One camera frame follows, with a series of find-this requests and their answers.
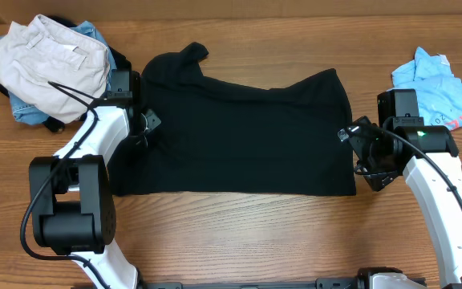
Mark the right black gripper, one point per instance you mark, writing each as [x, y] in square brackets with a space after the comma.
[375, 172]

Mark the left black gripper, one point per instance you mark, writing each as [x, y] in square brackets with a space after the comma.
[153, 121]

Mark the black t-shirt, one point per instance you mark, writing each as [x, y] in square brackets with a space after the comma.
[215, 136]

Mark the light blue printed t-shirt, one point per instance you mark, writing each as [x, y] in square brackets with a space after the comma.
[439, 92]

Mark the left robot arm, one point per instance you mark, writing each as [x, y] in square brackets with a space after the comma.
[72, 215]

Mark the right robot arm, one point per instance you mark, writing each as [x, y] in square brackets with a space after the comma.
[427, 158]

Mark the black folded garment under pile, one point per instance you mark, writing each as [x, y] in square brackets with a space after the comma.
[120, 60]

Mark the blue folded jeans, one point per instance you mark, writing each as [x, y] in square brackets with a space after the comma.
[24, 112]

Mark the beige folded trousers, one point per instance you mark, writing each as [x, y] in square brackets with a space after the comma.
[46, 51]

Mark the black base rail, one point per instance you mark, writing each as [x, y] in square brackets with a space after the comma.
[319, 283]

